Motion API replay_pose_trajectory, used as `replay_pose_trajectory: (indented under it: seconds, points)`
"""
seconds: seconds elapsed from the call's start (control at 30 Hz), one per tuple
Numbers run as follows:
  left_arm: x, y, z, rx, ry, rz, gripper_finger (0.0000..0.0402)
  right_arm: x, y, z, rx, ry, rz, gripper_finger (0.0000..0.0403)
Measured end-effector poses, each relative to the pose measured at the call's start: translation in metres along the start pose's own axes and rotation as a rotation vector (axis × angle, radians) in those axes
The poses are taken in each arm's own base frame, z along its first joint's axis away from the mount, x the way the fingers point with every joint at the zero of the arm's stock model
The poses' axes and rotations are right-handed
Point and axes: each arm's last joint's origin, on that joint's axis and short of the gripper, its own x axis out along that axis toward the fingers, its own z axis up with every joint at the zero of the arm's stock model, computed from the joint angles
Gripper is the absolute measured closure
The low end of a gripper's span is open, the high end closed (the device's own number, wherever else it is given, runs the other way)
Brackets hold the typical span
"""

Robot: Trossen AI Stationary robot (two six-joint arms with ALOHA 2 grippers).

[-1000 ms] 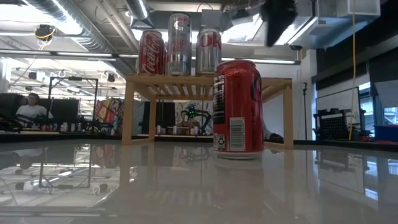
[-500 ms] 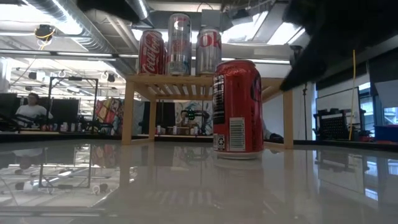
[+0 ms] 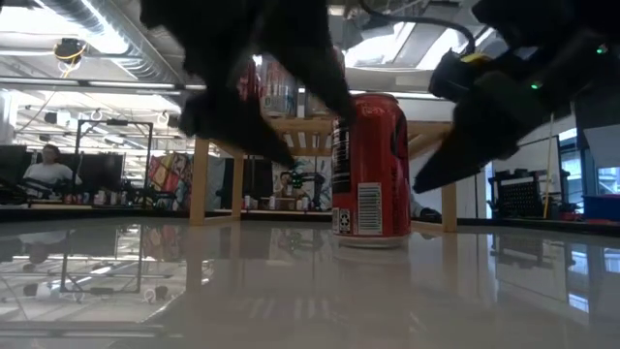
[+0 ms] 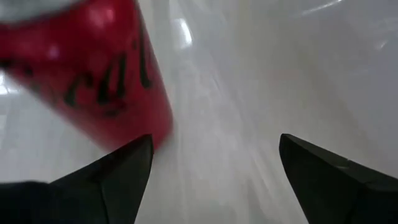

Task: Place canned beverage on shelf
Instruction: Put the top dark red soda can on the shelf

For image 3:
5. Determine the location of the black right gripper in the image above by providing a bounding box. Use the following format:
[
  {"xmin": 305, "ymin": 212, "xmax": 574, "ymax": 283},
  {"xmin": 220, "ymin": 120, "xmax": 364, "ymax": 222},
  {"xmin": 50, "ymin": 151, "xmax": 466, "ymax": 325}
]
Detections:
[{"xmin": 412, "ymin": 28, "xmax": 620, "ymax": 195}]

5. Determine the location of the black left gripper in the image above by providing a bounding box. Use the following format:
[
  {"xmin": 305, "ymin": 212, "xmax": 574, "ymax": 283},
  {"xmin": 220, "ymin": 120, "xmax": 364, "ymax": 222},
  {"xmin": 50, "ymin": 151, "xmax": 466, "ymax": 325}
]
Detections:
[{"xmin": 139, "ymin": 0, "xmax": 359, "ymax": 168}]

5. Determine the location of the silver beverage can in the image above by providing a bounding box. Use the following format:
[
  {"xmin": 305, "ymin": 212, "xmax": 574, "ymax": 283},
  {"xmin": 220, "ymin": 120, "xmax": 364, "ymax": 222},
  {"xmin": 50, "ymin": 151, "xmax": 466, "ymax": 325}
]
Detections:
[{"xmin": 259, "ymin": 55, "xmax": 299, "ymax": 118}]

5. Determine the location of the red beverage can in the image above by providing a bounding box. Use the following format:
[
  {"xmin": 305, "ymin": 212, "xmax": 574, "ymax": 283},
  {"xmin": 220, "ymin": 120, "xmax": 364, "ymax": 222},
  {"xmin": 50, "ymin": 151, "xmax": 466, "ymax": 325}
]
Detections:
[
  {"xmin": 330, "ymin": 92, "xmax": 413, "ymax": 249},
  {"xmin": 239, "ymin": 57, "xmax": 261, "ymax": 106}
]

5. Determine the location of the wooden slatted shelf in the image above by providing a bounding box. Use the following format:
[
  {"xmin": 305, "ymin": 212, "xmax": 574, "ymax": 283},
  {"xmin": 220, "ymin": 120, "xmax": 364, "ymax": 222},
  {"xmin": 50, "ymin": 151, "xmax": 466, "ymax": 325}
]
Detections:
[{"xmin": 188, "ymin": 114, "xmax": 459, "ymax": 234}]

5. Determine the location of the black pegboard rack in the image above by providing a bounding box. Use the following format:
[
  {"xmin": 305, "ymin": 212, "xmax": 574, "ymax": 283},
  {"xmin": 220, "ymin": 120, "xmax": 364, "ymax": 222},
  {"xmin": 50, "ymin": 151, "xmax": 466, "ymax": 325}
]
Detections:
[{"xmin": 487, "ymin": 168, "xmax": 546, "ymax": 219}]

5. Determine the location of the colourful patterned panel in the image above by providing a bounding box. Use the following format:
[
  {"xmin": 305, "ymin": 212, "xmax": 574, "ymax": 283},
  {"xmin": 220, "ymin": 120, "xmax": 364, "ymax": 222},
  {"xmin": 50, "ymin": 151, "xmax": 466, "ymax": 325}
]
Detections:
[{"xmin": 146, "ymin": 152, "xmax": 193, "ymax": 210}]

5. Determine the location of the long ceiling light fixture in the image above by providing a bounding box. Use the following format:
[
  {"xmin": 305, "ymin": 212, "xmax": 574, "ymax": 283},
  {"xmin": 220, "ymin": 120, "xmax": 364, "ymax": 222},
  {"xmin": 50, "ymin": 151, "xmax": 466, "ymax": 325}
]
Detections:
[{"xmin": 0, "ymin": 76, "xmax": 185, "ymax": 93}]

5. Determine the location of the blue plastic bin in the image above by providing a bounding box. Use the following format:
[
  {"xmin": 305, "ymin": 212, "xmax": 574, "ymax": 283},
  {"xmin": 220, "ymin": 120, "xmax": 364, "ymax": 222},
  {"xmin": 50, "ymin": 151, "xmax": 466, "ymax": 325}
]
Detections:
[{"xmin": 582, "ymin": 193, "xmax": 620, "ymax": 222}]

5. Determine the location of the black monitor screen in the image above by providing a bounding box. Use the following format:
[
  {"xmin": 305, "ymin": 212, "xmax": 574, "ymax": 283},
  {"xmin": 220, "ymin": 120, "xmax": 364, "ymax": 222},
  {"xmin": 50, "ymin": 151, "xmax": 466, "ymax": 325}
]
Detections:
[
  {"xmin": 0, "ymin": 143, "xmax": 30, "ymax": 190},
  {"xmin": 77, "ymin": 152, "xmax": 126, "ymax": 195}
]

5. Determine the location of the black round ceiling device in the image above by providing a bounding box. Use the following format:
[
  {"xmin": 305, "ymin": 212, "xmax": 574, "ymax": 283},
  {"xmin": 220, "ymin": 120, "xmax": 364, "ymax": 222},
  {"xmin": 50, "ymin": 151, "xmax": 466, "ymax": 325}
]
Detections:
[{"xmin": 52, "ymin": 37, "xmax": 88, "ymax": 64}]

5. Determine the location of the person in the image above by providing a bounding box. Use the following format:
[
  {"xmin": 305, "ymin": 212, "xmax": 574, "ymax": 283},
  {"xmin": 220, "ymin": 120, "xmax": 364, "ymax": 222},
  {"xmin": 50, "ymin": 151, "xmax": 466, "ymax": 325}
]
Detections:
[{"xmin": 21, "ymin": 143, "xmax": 84, "ymax": 195}]

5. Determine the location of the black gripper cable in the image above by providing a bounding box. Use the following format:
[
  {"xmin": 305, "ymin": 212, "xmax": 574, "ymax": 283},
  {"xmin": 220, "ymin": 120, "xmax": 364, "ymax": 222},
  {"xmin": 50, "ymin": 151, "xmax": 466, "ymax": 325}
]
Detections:
[{"xmin": 356, "ymin": 0, "xmax": 481, "ymax": 54}]

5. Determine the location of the silver ribbed ceiling duct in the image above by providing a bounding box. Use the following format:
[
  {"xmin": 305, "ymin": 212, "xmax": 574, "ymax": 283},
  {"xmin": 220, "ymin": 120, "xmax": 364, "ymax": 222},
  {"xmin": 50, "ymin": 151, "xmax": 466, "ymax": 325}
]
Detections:
[{"xmin": 38, "ymin": 0, "xmax": 185, "ymax": 83}]

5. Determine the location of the black frame stand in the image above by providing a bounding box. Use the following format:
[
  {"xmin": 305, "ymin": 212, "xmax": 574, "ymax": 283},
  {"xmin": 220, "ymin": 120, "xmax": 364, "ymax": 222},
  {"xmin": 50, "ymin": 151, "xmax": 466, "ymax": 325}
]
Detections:
[{"xmin": 74, "ymin": 118, "xmax": 155, "ymax": 207}]

